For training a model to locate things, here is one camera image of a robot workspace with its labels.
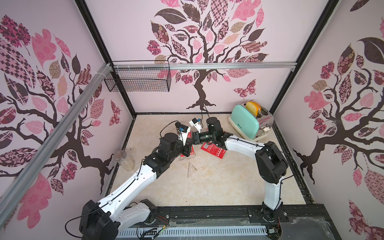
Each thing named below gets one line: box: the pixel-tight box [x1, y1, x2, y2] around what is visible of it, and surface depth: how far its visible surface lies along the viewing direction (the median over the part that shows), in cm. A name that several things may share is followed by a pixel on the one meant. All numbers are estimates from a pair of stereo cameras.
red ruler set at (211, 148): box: [201, 142, 227, 159], surface depth 99 cm
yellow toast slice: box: [245, 101, 262, 117], surface depth 97 cm
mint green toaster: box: [228, 100, 274, 142], surface depth 97 cm
